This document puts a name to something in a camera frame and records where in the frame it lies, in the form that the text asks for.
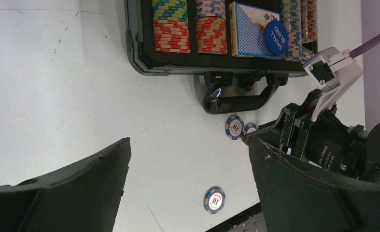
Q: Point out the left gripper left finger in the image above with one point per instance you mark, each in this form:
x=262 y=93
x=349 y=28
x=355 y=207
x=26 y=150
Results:
x=81 y=197

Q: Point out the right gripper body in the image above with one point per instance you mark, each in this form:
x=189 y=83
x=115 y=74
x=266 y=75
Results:
x=350 y=151

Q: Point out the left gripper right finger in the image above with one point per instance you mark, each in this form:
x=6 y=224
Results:
x=298 y=197

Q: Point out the poker chip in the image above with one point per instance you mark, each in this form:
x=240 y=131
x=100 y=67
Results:
x=250 y=127
x=214 y=200
x=234 y=127

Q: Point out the black poker set case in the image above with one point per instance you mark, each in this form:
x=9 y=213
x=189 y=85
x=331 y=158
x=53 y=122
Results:
x=234 y=84

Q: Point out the blue round button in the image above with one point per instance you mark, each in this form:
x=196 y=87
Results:
x=276 y=38

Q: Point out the poker chip front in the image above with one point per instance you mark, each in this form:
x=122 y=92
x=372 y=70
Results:
x=214 y=200

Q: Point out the brown chip stack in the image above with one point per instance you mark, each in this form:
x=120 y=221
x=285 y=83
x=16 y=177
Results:
x=309 y=21

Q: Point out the right blue tan chip stack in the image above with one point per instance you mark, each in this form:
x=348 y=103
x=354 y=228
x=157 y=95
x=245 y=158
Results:
x=291 y=19

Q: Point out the blue playing card box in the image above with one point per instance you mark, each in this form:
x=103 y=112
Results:
x=247 y=26

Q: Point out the red chip stack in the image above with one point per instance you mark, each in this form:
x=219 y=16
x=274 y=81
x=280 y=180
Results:
x=211 y=35
x=171 y=36

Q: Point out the orange blue chip stack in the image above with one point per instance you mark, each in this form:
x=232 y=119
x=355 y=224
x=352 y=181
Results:
x=210 y=8

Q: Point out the left red chip stack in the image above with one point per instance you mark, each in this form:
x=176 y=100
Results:
x=171 y=36

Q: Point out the teal green chip stack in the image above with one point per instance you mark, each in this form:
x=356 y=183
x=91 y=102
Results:
x=173 y=10

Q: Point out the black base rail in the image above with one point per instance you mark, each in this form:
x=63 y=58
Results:
x=249 y=220

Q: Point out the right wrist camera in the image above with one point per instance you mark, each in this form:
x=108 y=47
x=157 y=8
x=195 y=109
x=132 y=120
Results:
x=334 y=73

